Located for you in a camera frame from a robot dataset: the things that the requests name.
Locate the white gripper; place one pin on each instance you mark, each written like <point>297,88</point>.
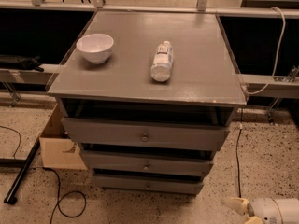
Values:
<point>263,211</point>

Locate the grey bottom drawer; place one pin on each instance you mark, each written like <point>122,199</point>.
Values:
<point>147,184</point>

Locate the grey drawer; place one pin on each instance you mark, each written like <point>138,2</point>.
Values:
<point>145,163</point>
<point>147,184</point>
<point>143,134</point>

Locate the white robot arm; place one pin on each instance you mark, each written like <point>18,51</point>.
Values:
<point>288,208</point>

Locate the grey middle drawer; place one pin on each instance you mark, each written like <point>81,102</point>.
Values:
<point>145,163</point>

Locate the grey drawer cabinet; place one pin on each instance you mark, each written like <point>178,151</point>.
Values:
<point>203,88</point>

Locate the grey top drawer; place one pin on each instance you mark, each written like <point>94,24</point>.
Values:
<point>143,134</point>

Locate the clear plastic bottle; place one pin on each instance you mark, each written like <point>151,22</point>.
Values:
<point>161,68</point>

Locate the cardboard box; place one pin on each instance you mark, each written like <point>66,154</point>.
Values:
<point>57,150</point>

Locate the white ceramic bowl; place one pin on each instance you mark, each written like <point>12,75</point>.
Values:
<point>95,48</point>

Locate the black metal bar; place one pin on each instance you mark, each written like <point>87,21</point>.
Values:
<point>24,166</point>

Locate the metal rail frame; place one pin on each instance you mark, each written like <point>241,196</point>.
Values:
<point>261,48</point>

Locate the black cloth on rail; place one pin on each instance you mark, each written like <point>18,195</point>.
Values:
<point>20,63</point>

